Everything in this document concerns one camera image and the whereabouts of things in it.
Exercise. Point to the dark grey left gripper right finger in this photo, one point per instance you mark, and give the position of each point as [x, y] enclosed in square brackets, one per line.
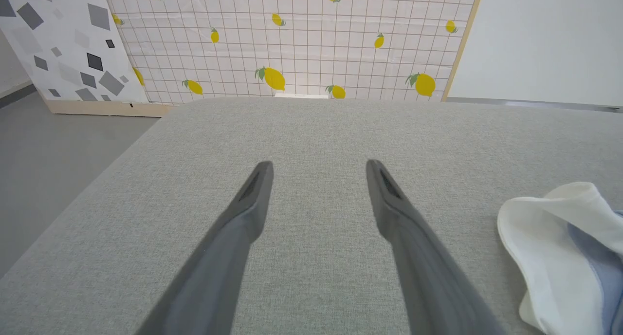
[418, 262]

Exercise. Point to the grey geometric print panel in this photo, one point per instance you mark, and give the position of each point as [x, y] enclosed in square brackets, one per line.
[68, 43]

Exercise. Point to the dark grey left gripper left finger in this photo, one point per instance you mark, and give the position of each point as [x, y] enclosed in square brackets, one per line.
[219, 262]

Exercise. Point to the light blue polo shirt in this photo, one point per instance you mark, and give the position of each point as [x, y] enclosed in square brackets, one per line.
[559, 247]

